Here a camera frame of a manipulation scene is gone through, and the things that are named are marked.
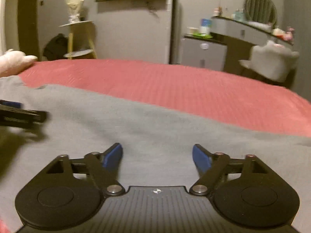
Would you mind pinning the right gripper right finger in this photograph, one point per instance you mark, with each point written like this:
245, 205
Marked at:
211, 166

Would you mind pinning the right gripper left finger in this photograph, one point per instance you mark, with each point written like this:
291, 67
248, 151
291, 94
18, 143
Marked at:
103, 169

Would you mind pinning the red ribbed bedspread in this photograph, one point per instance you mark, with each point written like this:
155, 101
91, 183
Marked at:
224, 97

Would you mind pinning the black bag on floor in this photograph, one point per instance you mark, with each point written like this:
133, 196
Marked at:
56, 48

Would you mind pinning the grey small fridge cabinet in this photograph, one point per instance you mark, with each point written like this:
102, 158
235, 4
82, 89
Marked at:
203, 53

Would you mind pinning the white fluffy chair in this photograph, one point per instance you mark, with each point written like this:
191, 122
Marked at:
272, 61

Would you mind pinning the cream flower bouquet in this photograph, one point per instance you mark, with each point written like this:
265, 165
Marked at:
74, 8

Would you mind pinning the grey tall cabinet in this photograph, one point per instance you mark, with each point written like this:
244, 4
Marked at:
173, 31

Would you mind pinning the grey vanity desk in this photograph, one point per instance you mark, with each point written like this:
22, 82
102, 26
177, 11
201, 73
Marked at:
240, 38

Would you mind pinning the blue white container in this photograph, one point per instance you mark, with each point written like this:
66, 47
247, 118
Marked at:
205, 26

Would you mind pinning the round black mirror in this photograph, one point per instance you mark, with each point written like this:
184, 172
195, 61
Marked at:
261, 11

